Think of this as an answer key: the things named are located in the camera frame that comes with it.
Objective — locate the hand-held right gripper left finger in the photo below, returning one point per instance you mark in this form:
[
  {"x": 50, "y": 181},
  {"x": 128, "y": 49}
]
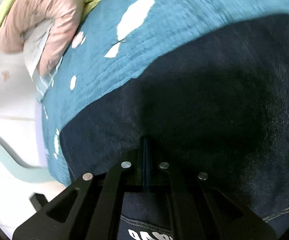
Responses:
[{"x": 139, "y": 166}]

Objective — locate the teal printed blanket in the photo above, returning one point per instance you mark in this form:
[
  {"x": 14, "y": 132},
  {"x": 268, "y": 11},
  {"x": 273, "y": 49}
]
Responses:
[{"x": 159, "y": 37}]

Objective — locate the small black object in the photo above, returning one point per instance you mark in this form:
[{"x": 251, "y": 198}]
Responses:
[{"x": 37, "y": 200}]

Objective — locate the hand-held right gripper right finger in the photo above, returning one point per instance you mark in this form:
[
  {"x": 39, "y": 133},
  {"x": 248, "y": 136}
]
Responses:
[{"x": 151, "y": 166}]

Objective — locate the pink garment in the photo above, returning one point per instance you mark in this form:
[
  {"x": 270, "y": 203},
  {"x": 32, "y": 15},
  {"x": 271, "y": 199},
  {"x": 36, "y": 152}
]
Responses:
[{"x": 49, "y": 22}]

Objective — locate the dark blue denim garment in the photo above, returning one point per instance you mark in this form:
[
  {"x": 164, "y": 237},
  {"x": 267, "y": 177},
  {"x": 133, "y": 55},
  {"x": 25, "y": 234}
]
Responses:
[{"x": 209, "y": 105}]

